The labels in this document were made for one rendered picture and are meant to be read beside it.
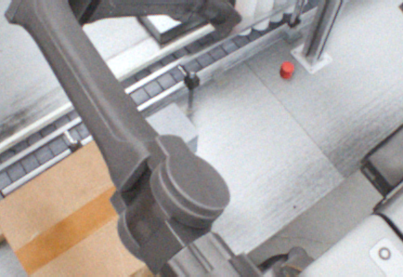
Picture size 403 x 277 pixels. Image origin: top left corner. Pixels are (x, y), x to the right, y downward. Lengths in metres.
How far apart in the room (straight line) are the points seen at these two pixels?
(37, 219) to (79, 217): 0.07
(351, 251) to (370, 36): 1.13
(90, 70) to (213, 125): 0.70
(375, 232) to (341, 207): 1.70
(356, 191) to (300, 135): 0.96
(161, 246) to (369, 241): 0.19
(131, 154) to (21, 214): 0.41
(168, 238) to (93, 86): 0.20
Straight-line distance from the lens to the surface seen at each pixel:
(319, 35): 1.32
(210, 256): 0.48
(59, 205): 0.90
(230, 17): 1.23
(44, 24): 0.67
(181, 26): 1.39
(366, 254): 0.46
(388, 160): 0.55
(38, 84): 1.37
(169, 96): 1.27
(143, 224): 0.52
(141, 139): 0.54
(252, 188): 1.21
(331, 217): 2.14
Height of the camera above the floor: 1.95
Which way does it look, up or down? 64 degrees down
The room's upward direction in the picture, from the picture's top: 7 degrees clockwise
